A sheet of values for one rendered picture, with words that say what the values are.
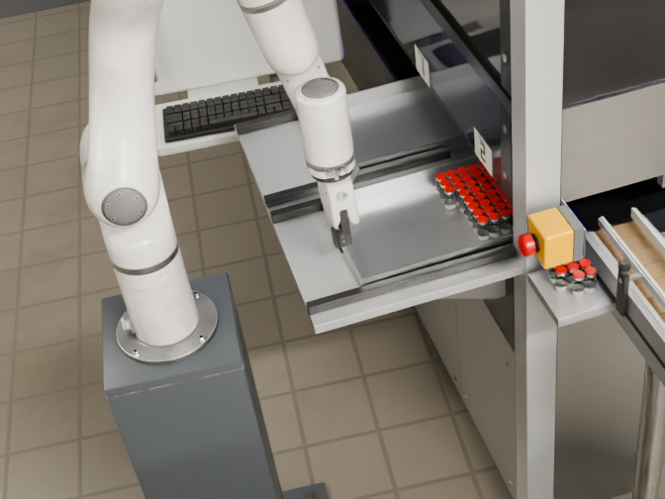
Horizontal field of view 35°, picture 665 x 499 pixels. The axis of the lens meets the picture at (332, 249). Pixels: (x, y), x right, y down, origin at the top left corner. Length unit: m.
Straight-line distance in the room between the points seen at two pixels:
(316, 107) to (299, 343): 1.50
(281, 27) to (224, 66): 1.11
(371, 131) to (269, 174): 0.25
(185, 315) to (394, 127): 0.70
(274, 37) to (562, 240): 0.59
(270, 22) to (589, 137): 0.58
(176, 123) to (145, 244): 0.83
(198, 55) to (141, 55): 1.09
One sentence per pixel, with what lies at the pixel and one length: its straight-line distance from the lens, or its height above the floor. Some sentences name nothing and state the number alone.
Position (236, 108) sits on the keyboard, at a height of 0.83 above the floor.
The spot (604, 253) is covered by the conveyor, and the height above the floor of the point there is 0.93.
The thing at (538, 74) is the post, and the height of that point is 1.29.
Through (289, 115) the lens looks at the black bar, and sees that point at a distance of 2.42.
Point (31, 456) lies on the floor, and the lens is 3.08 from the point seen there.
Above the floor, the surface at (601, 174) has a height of 1.05.
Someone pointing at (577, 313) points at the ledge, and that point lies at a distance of 1.91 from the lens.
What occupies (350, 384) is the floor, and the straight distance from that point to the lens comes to 3.00.
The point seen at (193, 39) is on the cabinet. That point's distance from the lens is 2.69.
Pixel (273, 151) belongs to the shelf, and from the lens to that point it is 2.35.
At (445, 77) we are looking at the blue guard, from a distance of 2.16.
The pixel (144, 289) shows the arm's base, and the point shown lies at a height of 1.01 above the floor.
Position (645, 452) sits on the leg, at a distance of 2.16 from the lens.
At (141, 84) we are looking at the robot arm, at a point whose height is 1.39.
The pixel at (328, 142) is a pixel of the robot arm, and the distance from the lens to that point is 1.76.
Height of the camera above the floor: 2.21
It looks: 40 degrees down
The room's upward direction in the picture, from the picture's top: 9 degrees counter-clockwise
